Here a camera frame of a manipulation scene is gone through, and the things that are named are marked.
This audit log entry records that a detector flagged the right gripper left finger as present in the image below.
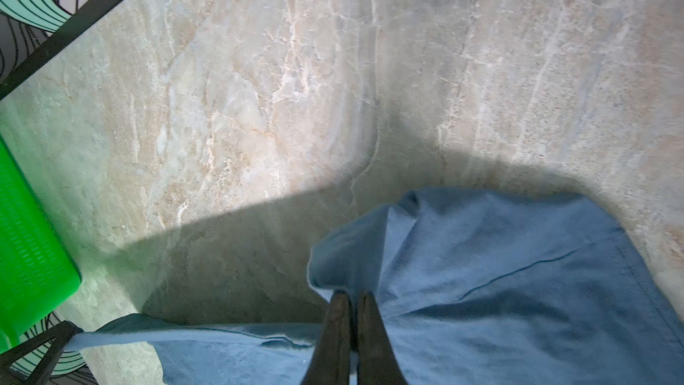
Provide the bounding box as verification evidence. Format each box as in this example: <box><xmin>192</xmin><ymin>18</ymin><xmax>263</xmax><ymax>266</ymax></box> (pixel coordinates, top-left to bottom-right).
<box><xmin>301</xmin><ymin>292</ymin><xmax>352</xmax><ymax>385</ymax></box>

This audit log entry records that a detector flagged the blue t-shirt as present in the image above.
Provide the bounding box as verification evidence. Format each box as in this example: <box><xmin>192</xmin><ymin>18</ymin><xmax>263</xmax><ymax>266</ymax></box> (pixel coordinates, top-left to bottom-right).
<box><xmin>68</xmin><ymin>186</ymin><xmax>683</xmax><ymax>384</ymax></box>

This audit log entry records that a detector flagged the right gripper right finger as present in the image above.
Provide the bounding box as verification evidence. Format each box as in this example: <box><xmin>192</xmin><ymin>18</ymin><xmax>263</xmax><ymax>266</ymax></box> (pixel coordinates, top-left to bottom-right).
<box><xmin>356</xmin><ymin>292</ymin><xmax>407</xmax><ymax>385</ymax></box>

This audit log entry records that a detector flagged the green plastic basket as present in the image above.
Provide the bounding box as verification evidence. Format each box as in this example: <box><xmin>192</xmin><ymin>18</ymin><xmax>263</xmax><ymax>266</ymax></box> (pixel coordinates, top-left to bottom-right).
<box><xmin>1</xmin><ymin>144</ymin><xmax>81</xmax><ymax>352</ymax></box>

